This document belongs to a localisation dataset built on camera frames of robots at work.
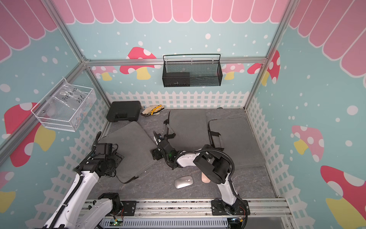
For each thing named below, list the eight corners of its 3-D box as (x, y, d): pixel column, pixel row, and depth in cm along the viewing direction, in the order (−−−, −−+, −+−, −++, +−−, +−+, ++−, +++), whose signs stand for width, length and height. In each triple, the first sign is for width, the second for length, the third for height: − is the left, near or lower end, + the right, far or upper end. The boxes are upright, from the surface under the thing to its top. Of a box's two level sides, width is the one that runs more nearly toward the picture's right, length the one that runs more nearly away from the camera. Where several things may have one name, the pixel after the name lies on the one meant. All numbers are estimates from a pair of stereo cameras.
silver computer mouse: (175, 189, 82) (175, 188, 81) (173, 180, 86) (173, 179, 84) (194, 184, 84) (194, 183, 83) (191, 175, 88) (192, 174, 86)
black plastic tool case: (106, 122, 113) (103, 117, 109) (114, 105, 125) (111, 100, 121) (137, 122, 114) (135, 117, 109) (142, 105, 126) (140, 100, 121)
